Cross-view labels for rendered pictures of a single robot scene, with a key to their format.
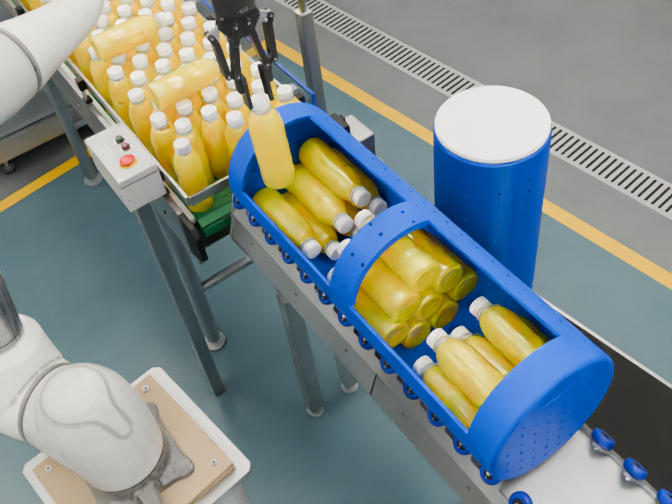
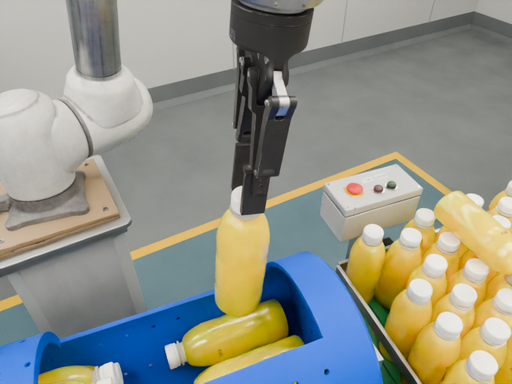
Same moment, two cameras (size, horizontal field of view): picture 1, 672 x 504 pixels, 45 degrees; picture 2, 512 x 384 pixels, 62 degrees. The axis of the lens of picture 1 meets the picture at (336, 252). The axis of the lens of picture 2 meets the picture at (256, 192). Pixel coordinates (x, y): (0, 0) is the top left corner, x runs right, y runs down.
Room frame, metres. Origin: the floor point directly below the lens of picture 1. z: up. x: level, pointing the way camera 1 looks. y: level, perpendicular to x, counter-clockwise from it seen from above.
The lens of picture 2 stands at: (1.33, -0.29, 1.72)
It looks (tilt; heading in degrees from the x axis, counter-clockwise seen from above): 41 degrees down; 96
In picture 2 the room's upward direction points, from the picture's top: straight up
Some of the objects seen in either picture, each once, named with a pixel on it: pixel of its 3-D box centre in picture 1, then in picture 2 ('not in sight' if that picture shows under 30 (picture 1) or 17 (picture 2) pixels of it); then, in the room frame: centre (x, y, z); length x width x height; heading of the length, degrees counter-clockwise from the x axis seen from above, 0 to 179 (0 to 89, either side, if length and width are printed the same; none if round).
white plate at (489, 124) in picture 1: (492, 123); not in sight; (1.48, -0.42, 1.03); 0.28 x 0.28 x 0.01
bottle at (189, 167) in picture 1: (192, 176); (364, 267); (1.50, 0.32, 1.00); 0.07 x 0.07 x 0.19
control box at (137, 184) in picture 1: (125, 166); (369, 201); (1.52, 0.47, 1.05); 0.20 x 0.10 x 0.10; 28
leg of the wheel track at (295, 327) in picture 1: (302, 357); not in sight; (1.38, 0.15, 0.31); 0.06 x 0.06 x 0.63; 28
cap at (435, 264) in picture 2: (208, 112); (435, 264); (1.61, 0.25, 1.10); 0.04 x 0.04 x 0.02
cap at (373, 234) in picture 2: (182, 145); (372, 233); (1.50, 0.32, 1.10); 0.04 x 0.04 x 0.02
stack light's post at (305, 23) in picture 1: (326, 157); not in sight; (1.98, -0.02, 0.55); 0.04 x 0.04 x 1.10; 28
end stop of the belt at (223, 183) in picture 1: (259, 164); (389, 346); (1.54, 0.16, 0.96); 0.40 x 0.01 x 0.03; 118
